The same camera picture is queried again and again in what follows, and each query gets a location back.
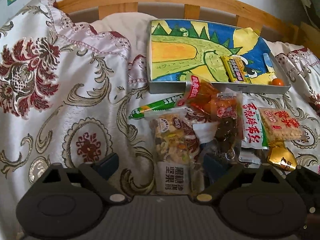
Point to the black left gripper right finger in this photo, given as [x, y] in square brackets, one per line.
[252, 201]

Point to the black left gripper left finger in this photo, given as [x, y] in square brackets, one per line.
[69, 202]

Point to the gold foil snack packet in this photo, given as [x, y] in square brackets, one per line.
[282, 158]

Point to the green white kelp snack packet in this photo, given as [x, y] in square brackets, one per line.
[254, 140]

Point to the rice cracker packet red letters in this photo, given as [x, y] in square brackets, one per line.
[280, 125]

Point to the mixed nuts snack packet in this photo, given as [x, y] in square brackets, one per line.
[175, 146]

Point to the dark jerky snack packet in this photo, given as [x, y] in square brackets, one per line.
[225, 112]

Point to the orange dried fruit packet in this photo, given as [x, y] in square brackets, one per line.
[199, 92]

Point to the green sausage stick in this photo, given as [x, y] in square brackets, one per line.
[160, 105]

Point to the small orange ball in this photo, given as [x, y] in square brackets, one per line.
[277, 82]

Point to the white floral embroidered bedspread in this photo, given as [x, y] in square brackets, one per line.
[66, 94]

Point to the yellow candy box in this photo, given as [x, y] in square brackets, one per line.
[235, 69]

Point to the grey tray with dinosaur drawing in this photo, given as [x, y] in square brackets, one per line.
[178, 47]

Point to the cream pillow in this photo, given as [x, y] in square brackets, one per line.
[135, 26]

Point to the wooden bed headboard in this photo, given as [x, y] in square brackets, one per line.
[246, 16]

